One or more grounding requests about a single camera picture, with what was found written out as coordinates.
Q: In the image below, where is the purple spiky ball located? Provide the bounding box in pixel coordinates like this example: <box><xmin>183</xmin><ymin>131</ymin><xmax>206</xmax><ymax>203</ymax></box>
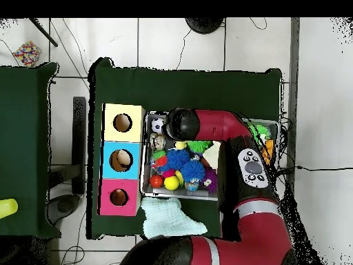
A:
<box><xmin>203</xmin><ymin>168</ymin><xmax>219</xmax><ymax>193</ymax></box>

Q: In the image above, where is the black rod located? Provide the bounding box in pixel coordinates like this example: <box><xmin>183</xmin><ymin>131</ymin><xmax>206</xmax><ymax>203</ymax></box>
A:
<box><xmin>28</xmin><ymin>18</ymin><xmax>59</xmax><ymax>48</ymax></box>

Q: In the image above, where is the yellow cup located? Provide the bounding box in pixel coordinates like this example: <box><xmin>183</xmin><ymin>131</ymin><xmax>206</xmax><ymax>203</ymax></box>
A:
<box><xmin>0</xmin><ymin>198</ymin><xmax>19</xmax><ymax>220</ymax></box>

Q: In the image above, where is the wooden box with three holes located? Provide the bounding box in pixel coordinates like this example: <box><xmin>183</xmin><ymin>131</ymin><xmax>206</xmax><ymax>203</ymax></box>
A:
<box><xmin>99</xmin><ymin>103</ymin><xmax>145</xmax><ymax>217</ymax></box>

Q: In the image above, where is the black round stand base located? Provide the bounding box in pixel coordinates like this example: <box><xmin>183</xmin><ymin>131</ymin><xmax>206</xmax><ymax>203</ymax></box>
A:
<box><xmin>184</xmin><ymin>17</ymin><xmax>224</xmax><ymax>34</ymax></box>

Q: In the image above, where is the small soccer ball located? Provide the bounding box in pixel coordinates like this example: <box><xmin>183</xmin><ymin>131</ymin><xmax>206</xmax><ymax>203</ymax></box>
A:
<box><xmin>150</xmin><ymin>117</ymin><xmax>166</xmax><ymax>135</ymax></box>

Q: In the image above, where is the large blue spiky ball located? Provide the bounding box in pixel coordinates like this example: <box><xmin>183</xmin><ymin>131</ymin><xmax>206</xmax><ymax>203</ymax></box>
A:
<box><xmin>166</xmin><ymin>148</ymin><xmax>190</xmax><ymax>171</ymax></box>

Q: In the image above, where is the clear mesh bin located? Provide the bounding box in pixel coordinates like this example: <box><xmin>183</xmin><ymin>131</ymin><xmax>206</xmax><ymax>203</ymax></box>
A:
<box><xmin>141</xmin><ymin>112</ymin><xmax>279</xmax><ymax>202</ymax></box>

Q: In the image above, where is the yellow-green ball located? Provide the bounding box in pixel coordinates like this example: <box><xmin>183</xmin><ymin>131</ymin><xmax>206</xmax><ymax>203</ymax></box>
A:
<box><xmin>164</xmin><ymin>175</ymin><xmax>181</xmax><ymax>191</ymax></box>

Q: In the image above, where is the multicoloured patterned object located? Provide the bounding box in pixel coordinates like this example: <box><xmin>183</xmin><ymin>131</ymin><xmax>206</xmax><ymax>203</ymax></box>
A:
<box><xmin>12</xmin><ymin>40</ymin><xmax>42</xmax><ymax>68</ymax></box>

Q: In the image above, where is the mint green cloth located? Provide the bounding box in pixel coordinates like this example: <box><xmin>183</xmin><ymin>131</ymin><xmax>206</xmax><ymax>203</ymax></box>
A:
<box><xmin>142</xmin><ymin>197</ymin><xmax>208</xmax><ymax>240</ymax></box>

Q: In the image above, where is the black chair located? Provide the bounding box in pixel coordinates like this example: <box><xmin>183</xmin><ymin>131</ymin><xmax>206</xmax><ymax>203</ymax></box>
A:
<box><xmin>48</xmin><ymin>96</ymin><xmax>88</xmax><ymax>222</ymax></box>

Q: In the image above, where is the dark green tablecloth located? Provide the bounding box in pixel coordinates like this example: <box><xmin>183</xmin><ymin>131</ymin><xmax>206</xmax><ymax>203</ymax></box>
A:
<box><xmin>0</xmin><ymin>62</ymin><xmax>59</xmax><ymax>238</ymax></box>
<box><xmin>88</xmin><ymin>57</ymin><xmax>283</xmax><ymax>239</ymax></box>

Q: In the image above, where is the cream waffle cloth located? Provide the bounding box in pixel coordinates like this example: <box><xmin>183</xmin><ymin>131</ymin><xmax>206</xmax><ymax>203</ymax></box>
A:
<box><xmin>201</xmin><ymin>141</ymin><xmax>221</xmax><ymax>170</ymax></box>

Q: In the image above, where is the red ball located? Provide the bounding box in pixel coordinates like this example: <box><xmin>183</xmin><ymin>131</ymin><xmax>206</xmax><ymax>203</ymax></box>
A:
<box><xmin>149</xmin><ymin>175</ymin><xmax>164</xmax><ymax>188</ymax></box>

